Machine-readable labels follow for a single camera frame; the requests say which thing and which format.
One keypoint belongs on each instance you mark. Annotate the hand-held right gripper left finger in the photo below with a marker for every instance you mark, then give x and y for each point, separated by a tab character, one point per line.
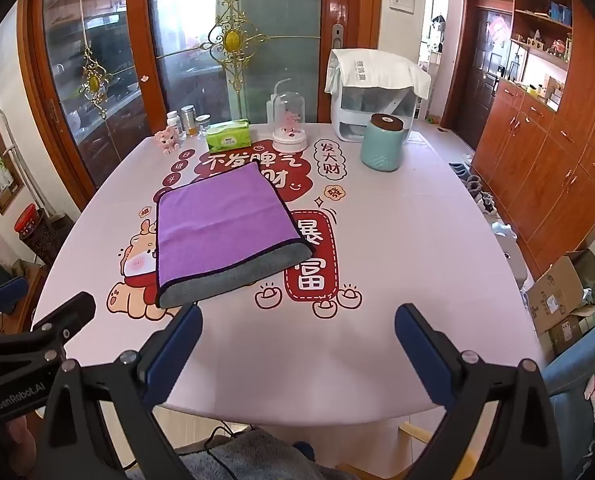
173	355

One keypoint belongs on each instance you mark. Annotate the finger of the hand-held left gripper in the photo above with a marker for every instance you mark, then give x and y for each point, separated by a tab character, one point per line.
70	310
8	292

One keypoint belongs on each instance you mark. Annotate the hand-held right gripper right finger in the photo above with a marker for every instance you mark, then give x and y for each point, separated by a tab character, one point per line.
426	355

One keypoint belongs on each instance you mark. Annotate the purple and grey towel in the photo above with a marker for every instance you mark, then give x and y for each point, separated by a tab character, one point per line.
217	220

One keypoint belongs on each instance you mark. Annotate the person's left hand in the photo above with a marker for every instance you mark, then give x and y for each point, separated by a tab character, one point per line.
23	432

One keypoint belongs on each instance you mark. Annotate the dark wicker stand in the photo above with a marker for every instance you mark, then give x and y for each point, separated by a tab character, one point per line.
50	237

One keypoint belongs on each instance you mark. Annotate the red lidded container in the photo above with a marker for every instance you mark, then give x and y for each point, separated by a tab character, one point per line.
26	220

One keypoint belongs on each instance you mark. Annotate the wooden chair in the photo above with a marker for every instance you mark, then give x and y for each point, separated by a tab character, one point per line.
412	432

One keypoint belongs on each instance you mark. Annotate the pink printed tablecloth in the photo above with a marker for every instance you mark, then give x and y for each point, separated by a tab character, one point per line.
407	245

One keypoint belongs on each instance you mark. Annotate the grey fluffy cloth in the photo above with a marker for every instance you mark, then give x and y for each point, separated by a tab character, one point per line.
257	455

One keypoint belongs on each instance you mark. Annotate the small cardboard box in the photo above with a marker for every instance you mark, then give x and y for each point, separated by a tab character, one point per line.
570	332

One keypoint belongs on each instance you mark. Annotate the large cardboard box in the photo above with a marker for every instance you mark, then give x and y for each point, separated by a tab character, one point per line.
557	290

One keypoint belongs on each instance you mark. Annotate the blue upholstered chair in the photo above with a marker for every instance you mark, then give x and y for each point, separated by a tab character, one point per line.
572	385

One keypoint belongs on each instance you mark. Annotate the row of shoes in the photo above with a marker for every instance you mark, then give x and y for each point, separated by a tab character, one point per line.
475	185

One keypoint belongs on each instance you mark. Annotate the green bag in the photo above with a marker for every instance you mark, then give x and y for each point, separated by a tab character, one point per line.
593	272

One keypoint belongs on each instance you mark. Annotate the pink plush toy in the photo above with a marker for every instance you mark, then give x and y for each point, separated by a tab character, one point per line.
167	142

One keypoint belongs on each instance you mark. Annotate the white capped pill bottle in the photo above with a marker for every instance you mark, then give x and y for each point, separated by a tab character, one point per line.
174	122

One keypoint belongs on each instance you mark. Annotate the teal ribbed canister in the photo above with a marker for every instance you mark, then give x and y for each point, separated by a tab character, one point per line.
381	145

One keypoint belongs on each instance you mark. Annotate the wooden glass sliding door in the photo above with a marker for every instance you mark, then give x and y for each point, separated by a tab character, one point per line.
87	85
237	50

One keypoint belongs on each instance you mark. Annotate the amber glass jar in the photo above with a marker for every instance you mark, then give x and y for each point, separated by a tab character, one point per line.
189	121

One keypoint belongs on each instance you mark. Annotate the green tissue box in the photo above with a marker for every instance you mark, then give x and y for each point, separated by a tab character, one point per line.
227	136

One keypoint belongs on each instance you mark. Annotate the small clear jar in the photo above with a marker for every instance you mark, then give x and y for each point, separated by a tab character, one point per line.
203	125

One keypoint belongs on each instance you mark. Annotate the white countertop appliance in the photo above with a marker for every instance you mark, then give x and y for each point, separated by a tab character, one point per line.
372	107

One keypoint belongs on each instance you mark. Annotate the glass dome with pink flower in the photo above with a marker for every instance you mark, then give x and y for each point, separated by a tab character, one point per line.
290	120

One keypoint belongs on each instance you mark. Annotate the dark wooden entry door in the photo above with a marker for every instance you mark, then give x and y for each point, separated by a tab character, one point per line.
482	70

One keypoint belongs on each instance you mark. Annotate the white cloth cover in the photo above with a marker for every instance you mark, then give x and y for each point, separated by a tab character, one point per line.
372	67

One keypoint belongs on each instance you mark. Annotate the wooden wall niche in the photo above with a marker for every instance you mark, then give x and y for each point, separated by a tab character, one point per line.
0	165

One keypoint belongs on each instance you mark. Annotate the wooden wall cabinet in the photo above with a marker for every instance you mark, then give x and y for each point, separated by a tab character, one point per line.
552	160

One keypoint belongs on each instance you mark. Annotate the white wall switch panel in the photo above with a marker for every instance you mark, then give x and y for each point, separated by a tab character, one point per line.
402	0

